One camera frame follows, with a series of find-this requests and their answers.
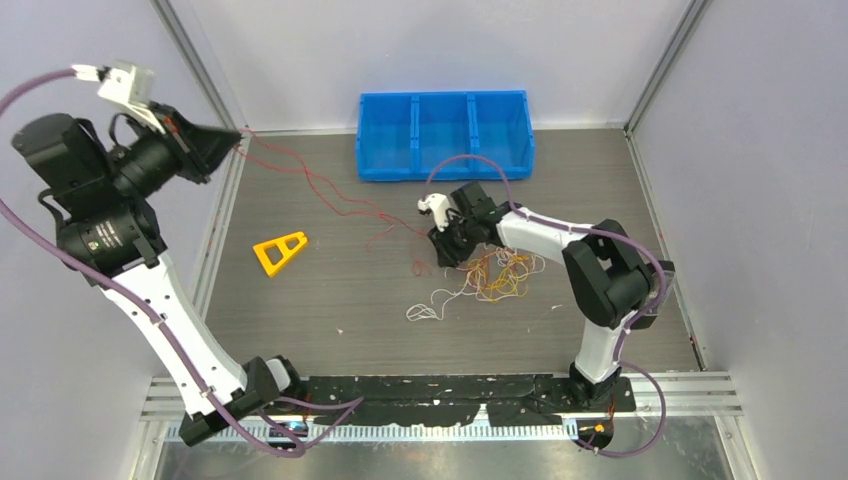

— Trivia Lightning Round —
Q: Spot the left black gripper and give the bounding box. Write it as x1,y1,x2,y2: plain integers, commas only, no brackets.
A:
103,99,240,197

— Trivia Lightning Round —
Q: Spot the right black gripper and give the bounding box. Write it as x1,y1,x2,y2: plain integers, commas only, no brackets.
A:
429,213,480,269

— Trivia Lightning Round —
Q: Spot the orange yellow thin cable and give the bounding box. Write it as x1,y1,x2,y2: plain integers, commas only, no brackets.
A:
460,245,541,306

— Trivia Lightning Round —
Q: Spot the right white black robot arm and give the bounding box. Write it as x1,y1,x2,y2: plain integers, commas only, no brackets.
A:
417,181,674,411

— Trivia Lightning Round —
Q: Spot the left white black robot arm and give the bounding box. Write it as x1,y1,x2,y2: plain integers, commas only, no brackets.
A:
11,104,307,446

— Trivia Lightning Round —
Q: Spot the yellow triangular plastic stand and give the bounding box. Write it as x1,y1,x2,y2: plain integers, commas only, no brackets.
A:
252,231,309,278

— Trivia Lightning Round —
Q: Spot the blue three-compartment plastic bin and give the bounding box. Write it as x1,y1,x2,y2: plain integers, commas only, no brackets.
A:
355,90,536,182

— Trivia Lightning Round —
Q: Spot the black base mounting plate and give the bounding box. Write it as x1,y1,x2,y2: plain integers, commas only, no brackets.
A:
303,374,636,427

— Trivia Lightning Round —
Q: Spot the black triangular stand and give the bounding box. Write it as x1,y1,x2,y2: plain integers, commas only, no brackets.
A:
640,260,676,329

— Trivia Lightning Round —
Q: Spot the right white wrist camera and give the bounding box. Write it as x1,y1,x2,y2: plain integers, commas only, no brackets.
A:
417,193,451,232

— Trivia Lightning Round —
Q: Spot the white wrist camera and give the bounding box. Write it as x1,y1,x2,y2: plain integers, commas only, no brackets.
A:
417,193,451,232
71,61,166,134

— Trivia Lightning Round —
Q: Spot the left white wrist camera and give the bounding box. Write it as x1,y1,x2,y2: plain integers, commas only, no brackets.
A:
71,61,166,134

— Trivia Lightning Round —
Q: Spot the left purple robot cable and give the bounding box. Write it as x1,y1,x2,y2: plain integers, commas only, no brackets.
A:
0,68,364,460

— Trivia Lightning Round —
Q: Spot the aluminium front rail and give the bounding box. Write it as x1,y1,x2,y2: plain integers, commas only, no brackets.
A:
139,370,743,444

